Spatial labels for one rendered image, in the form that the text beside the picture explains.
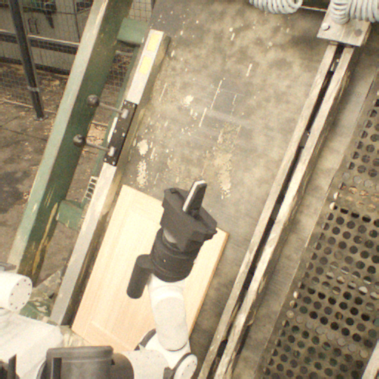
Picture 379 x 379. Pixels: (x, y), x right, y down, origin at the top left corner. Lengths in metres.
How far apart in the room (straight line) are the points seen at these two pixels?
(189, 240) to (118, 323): 0.67
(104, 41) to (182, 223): 0.91
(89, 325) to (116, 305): 0.12
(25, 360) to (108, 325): 0.55
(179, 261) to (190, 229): 0.08
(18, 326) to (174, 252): 0.36
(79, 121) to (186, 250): 0.86
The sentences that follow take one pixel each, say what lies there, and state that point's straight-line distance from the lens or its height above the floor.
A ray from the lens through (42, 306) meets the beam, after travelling 1.62.
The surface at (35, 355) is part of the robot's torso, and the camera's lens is 0.93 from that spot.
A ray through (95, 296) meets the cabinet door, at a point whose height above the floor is 1.00.
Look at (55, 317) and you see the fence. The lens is 1.53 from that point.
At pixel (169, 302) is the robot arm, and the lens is 0.88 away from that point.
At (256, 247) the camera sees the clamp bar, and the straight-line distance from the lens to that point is 1.10.
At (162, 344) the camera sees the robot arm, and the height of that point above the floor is 1.20.
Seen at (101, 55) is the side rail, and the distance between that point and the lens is 1.56.
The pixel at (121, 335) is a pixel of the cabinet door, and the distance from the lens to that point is 1.40.
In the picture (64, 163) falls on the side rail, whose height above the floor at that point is 1.26.
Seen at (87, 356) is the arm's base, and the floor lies 1.37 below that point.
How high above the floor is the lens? 2.08
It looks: 37 degrees down
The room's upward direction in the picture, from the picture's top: straight up
